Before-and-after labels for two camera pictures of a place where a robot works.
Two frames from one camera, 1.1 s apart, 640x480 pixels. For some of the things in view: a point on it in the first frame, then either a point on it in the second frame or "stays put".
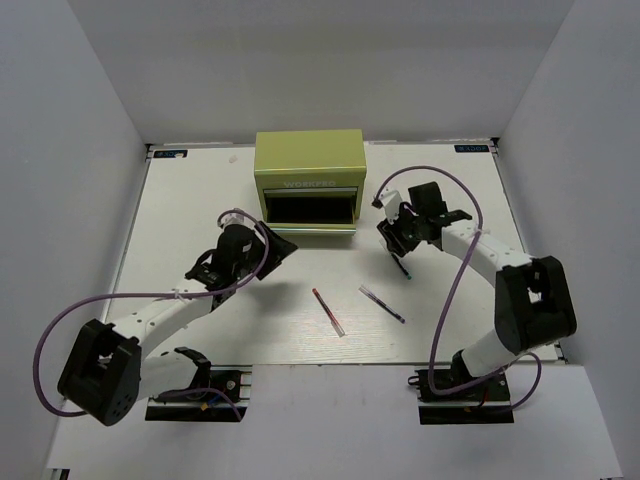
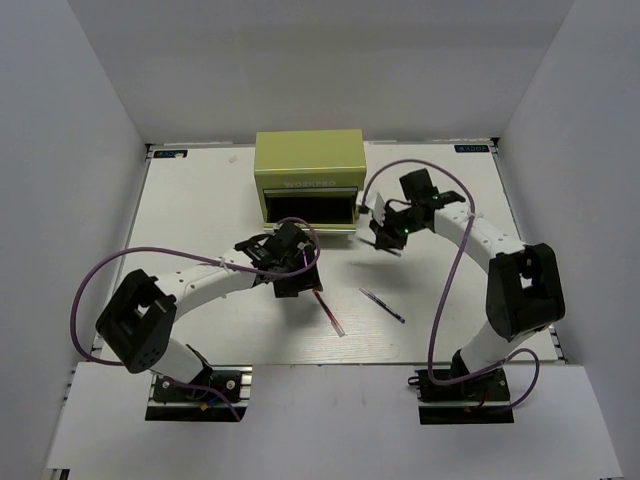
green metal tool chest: [309, 182] stays put
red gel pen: [336, 325] stays put
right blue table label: [471, 148] stays put
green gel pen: [401, 266] → [385, 249]
